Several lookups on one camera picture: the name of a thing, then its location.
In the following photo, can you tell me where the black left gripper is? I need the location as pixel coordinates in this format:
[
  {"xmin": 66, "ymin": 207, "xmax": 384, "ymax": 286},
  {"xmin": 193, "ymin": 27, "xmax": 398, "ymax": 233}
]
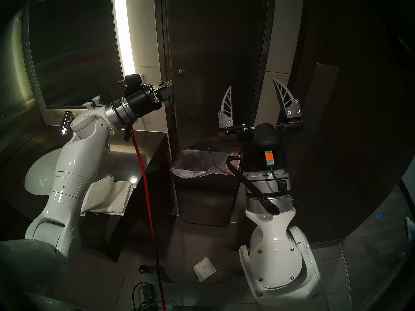
[{"xmin": 124, "ymin": 80, "xmax": 174, "ymax": 119}]

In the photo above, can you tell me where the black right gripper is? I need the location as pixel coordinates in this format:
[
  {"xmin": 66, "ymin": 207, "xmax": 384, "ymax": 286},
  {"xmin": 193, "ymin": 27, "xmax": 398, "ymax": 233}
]
[{"xmin": 218, "ymin": 78, "xmax": 306, "ymax": 175}]

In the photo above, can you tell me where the stainless steel dispenser door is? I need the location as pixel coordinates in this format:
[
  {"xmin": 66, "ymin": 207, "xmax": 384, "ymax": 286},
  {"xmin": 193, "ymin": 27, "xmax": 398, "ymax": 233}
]
[{"xmin": 165, "ymin": 0, "xmax": 270, "ymax": 144}]

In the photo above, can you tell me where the plain white paper towel stack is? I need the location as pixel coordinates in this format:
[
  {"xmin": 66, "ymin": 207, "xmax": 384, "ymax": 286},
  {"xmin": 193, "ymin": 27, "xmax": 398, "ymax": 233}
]
[{"xmin": 94, "ymin": 181, "xmax": 137, "ymax": 216}]

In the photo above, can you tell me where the printed paper towel pack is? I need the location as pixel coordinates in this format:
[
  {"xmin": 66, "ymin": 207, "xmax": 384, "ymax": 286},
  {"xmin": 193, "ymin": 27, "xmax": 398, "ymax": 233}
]
[{"xmin": 80, "ymin": 176, "xmax": 114, "ymax": 215}]

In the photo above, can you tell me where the crumpled paper towel sheet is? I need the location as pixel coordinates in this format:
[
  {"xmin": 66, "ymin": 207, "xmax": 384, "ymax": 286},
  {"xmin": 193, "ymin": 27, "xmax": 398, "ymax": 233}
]
[{"xmin": 193, "ymin": 256, "xmax": 218, "ymax": 283}]

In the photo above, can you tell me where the bright vertical light strip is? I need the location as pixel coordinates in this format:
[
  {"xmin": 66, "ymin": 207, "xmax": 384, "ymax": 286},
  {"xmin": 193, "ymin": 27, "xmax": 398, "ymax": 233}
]
[{"xmin": 113, "ymin": 0, "xmax": 136, "ymax": 75}]

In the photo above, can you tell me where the clear pink-edged bin liner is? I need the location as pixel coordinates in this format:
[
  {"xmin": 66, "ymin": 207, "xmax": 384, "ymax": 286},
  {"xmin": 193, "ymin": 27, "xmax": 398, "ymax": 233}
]
[{"xmin": 170, "ymin": 148, "xmax": 243, "ymax": 179}]

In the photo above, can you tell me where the chrome faucet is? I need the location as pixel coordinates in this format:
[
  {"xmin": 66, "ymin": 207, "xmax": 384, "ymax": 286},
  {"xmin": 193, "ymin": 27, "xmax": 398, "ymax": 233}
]
[{"xmin": 60, "ymin": 111, "xmax": 73, "ymax": 136}]

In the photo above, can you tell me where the dark wooden door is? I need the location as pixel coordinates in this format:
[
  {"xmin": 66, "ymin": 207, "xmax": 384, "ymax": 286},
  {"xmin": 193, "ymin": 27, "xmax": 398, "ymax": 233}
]
[{"xmin": 253, "ymin": 0, "xmax": 415, "ymax": 252}]

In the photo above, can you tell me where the stainless steel waste bin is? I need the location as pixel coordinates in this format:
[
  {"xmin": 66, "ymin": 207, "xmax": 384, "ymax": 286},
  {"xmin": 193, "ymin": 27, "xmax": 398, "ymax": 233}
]
[{"xmin": 172, "ymin": 173, "xmax": 242, "ymax": 227}]

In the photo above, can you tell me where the dark vanity cabinet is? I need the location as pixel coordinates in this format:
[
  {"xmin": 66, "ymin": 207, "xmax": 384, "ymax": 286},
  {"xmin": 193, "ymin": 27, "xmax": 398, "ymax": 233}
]
[{"xmin": 0, "ymin": 124, "xmax": 172, "ymax": 265}]

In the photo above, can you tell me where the white sink basin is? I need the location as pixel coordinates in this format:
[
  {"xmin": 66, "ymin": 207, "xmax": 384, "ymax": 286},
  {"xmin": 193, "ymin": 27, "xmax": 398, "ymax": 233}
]
[{"xmin": 24, "ymin": 148, "xmax": 64, "ymax": 196}]

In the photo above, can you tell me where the black power adapter box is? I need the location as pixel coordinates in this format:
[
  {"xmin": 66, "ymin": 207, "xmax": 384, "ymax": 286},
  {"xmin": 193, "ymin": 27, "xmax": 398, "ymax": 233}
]
[{"xmin": 141, "ymin": 283, "xmax": 159, "ymax": 303}]

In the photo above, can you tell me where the grey robot torso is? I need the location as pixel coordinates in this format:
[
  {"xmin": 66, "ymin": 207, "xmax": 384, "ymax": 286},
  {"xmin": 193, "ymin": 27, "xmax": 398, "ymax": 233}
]
[{"xmin": 0, "ymin": 239, "xmax": 68, "ymax": 311}]

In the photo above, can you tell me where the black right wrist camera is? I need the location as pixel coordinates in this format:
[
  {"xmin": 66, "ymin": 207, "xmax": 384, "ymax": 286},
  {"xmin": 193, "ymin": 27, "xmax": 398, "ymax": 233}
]
[{"xmin": 253, "ymin": 123, "xmax": 280, "ymax": 167}]

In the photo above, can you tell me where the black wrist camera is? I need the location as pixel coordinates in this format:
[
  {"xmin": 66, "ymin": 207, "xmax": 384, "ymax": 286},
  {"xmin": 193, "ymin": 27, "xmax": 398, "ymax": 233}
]
[
  {"xmin": 117, "ymin": 75, "xmax": 143, "ymax": 94},
  {"xmin": 253, "ymin": 123, "xmax": 280, "ymax": 167}
]

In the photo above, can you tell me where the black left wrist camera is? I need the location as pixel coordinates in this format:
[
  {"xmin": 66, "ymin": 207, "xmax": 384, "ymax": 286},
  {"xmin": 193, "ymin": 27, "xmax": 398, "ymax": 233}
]
[{"xmin": 117, "ymin": 75, "xmax": 143, "ymax": 94}]

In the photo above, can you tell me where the stainless steel wall panel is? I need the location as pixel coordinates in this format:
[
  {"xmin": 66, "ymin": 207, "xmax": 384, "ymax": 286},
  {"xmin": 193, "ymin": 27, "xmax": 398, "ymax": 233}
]
[{"xmin": 154, "ymin": 0, "xmax": 277, "ymax": 226}]

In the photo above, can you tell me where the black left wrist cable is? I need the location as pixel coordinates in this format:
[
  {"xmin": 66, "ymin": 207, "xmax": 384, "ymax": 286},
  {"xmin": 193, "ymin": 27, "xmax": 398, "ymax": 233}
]
[{"xmin": 123, "ymin": 119, "xmax": 138, "ymax": 142}]

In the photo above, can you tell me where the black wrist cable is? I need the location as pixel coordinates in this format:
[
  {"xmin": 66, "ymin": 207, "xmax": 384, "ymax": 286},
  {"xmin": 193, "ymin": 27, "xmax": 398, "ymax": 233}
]
[
  {"xmin": 123, "ymin": 119, "xmax": 138, "ymax": 142},
  {"xmin": 225, "ymin": 155, "xmax": 281, "ymax": 216}
]

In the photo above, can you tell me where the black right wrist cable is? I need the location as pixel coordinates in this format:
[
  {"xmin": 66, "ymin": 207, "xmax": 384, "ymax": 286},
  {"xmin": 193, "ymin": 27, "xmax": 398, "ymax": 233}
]
[{"xmin": 225, "ymin": 155, "xmax": 281, "ymax": 216}]

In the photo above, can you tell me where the wall mirror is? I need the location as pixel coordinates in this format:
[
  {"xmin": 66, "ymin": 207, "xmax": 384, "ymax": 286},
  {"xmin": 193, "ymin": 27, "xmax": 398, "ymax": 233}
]
[{"xmin": 23, "ymin": 0, "xmax": 128, "ymax": 110}]

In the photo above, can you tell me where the red and black power cable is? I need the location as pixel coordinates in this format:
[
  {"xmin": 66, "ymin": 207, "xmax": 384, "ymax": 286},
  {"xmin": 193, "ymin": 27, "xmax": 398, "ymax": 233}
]
[{"xmin": 130, "ymin": 126, "xmax": 167, "ymax": 311}]

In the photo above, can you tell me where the thin black cable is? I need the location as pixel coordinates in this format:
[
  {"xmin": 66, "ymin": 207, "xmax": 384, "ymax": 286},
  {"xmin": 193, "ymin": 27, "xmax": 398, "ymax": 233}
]
[{"xmin": 132, "ymin": 281, "xmax": 149, "ymax": 311}]

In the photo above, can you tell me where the green cable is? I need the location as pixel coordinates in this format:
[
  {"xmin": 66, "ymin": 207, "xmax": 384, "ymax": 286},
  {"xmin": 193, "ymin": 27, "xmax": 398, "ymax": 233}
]
[{"xmin": 139, "ymin": 299, "xmax": 179, "ymax": 311}]

